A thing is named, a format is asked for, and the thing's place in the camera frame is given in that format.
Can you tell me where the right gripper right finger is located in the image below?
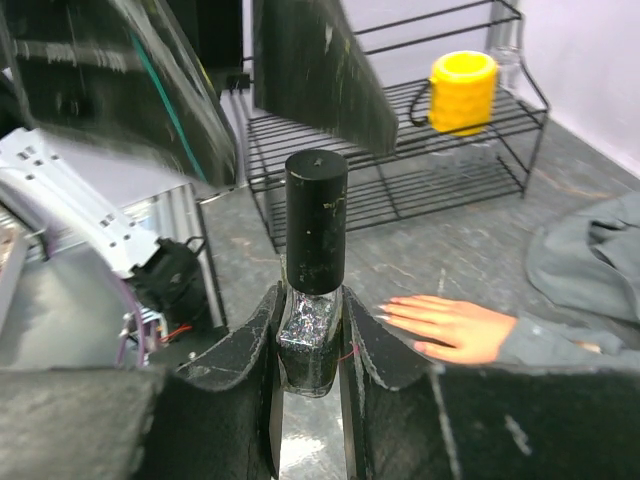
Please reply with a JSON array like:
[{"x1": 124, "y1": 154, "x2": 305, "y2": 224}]
[{"x1": 340, "y1": 289, "x2": 639, "y2": 479}]

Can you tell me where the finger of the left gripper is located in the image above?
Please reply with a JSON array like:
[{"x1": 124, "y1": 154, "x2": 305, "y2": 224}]
[
  {"x1": 252, "y1": 0, "x2": 398, "y2": 154},
  {"x1": 1, "y1": 1, "x2": 238, "y2": 188}
]

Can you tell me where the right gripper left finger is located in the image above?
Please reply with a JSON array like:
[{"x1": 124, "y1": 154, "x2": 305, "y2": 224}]
[{"x1": 1, "y1": 284, "x2": 283, "y2": 479}]

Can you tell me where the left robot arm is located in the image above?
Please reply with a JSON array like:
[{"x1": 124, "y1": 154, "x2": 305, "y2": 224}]
[{"x1": 1, "y1": 1, "x2": 398, "y2": 317}]

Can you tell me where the mannequin hand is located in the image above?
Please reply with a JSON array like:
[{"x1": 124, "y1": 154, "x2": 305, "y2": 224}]
[{"x1": 379, "y1": 295, "x2": 517, "y2": 365}]

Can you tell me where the yellow cup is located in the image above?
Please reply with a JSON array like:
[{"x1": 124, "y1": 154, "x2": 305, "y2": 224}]
[{"x1": 409, "y1": 50, "x2": 498, "y2": 137}]

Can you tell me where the clear plastic bottle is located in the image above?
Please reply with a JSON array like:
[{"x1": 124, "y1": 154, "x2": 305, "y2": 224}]
[{"x1": 488, "y1": 22, "x2": 520, "y2": 94}]

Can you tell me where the grey shirt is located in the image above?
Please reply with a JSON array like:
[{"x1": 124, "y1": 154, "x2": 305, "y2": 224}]
[{"x1": 497, "y1": 192, "x2": 639, "y2": 369}]

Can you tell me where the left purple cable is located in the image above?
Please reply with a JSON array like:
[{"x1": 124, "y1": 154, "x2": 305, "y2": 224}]
[{"x1": 114, "y1": 279, "x2": 151, "y2": 369}]

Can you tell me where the black wire basket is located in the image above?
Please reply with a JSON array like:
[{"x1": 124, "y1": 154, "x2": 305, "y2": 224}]
[{"x1": 232, "y1": 1, "x2": 549, "y2": 252}]

